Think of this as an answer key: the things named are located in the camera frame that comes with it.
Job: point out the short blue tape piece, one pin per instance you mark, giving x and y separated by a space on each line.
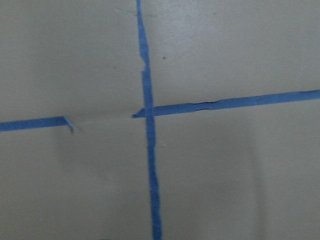
37 123

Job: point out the crossing blue tape strip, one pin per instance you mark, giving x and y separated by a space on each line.
154 191

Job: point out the long blue tape strip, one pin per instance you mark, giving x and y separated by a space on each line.
240 102

